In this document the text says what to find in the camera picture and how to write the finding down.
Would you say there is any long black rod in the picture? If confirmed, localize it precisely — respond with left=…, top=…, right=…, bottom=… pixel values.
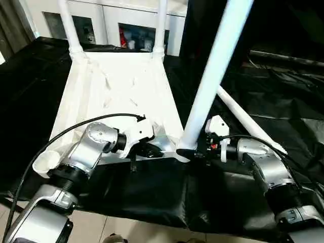
left=249, top=49, right=324, bottom=67

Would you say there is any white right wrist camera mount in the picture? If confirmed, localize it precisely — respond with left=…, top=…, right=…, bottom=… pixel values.
left=205, top=115, right=230, bottom=163

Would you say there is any white plastic table top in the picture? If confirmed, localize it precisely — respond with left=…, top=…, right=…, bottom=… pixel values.
left=32, top=49, right=191, bottom=180

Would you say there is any grey curtain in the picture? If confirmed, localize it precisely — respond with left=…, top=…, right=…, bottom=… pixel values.
left=0, top=0, right=36, bottom=61

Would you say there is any white display cabinet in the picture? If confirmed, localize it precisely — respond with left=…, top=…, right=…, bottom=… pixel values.
left=32, top=0, right=190, bottom=57

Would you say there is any dark tall cabinet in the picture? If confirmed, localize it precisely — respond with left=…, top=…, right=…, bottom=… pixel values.
left=181, top=0, right=324, bottom=61

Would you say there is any black mat cloth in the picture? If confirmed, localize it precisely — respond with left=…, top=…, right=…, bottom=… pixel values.
left=0, top=36, right=324, bottom=241

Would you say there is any white plastic table leg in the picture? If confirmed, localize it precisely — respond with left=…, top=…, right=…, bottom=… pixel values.
left=57, top=0, right=86, bottom=58
left=151, top=0, right=170, bottom=58
left=176, top=0, right=256, bottom=152
left=217, top=85, right=289, bottom=155

